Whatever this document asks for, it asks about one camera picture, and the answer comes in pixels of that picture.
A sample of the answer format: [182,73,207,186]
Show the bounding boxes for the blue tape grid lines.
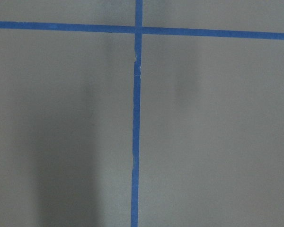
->
[0,0,284,227]

